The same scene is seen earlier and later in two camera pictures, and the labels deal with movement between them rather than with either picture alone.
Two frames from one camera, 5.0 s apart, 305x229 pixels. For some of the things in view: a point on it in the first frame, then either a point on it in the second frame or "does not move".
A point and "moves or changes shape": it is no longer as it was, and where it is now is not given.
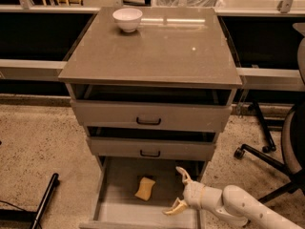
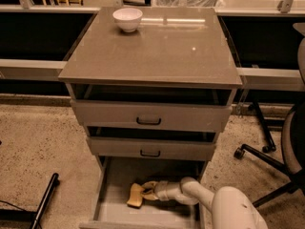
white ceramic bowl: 128,18 does not move
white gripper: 193,194 -> 161,190
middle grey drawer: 152,147 does not move
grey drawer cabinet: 153,87 does not move
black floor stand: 35,217 does not move
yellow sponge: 145,188 moves or changes shape
